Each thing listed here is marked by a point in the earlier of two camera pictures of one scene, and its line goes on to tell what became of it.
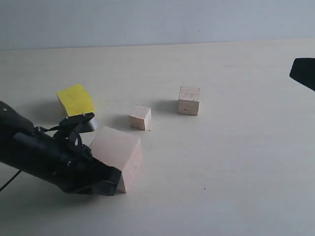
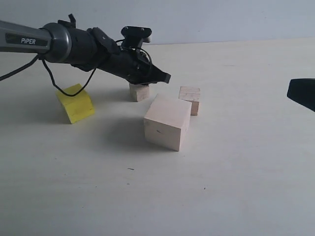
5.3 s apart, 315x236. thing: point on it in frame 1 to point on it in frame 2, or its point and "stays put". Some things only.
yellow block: [76, 100] stays put
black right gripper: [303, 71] to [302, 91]
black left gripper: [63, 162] to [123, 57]
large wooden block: [119, 151] to [167, 121]
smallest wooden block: [140, 117] to [138, 92]
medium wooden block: [189, 100] stays put
